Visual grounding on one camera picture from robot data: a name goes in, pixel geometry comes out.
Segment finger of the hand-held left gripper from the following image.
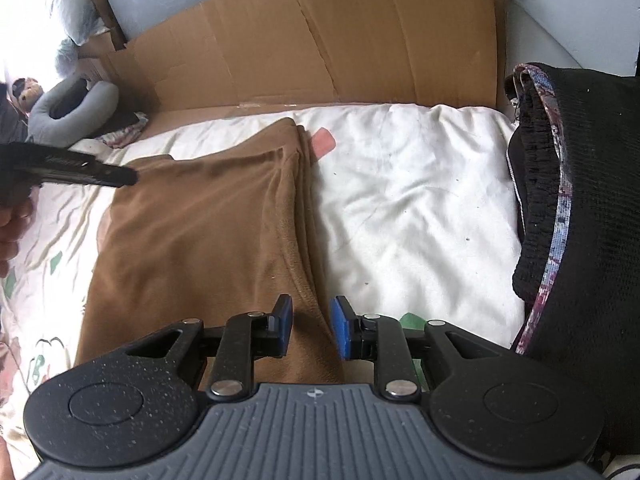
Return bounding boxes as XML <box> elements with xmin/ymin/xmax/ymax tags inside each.
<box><xmin>90</xmin><ymin>159</ymin><xmax>140</xmax><ymax>189</ymax></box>

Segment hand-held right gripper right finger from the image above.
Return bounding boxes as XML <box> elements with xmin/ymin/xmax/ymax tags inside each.
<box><xmin>330</xmin><ymin>296</ymin><xmax>506</xmax><ymax>402</ymax></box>

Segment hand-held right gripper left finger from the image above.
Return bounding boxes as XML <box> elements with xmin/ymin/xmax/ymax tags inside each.
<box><xmin>124</xmin><ymin>294</ymin><xmax>294</xmax><ymax>401</ymax></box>

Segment brown printed t-shirt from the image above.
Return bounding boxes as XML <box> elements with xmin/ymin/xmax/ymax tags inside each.
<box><xmin>74</xmin><ymin>116</ymin><xmax>347</xmax><ymax>392</ymax></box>

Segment person's left hand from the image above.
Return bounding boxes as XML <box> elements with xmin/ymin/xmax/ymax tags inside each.
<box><xmin>0</xmin><ymin>199</ymin><xmax>37</xmax><ymax>279</ymax></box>

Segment colourful patterned cloth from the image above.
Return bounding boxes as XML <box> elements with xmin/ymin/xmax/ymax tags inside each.
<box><xmin>97</xmin><ymin>112</ymin><xmax>152</xmax><ymax>149</ymax></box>

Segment brown teddy bear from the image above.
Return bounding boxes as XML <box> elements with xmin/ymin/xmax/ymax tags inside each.
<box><xmin>12</xmin><ymin>77</ymin><xmax>47</xmax><ymax>117</ymax></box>

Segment grey neck pillow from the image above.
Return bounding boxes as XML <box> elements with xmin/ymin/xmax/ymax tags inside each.
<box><xmin>27</xmin><ymin>79</ymin><xmax>121</xmax><ymax>144</ymax></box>

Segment crumpled clear plastic bag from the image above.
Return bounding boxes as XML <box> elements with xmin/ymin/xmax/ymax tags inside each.
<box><xmin>52</xmin><ymin>37</ymin><xmax>82</xmax><ymax>79</ymax></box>

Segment white bear print blanket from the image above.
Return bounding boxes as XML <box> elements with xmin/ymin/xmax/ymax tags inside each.
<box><xmin>0</xmin><ymin>104</ymin><xmax>527</xmax><ymax>480</ymax></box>

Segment white pillow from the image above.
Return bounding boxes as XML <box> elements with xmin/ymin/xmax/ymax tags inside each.
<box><xmin>0</xmin><ymin>0</ymin><xmax>101</xmax><ymax>78</ymax></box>

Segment brown cardboard sheet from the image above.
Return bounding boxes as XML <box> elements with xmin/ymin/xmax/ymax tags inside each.
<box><xmin>75</xmin><ymin>0</ymin><xmax>509</xmax><ymax>127</ymax></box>

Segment black knit garment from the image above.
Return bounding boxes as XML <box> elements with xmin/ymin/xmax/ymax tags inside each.
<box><xmin>504</xmin><ymin>62</ymin><xmax>640</xmax><ymax>480</ymax></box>

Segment multicolour woven strap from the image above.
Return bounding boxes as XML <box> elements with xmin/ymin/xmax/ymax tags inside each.
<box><xmin>511</xmin><ymin>64</ymin><xmax>574</xmax><ymax>357</ymax></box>

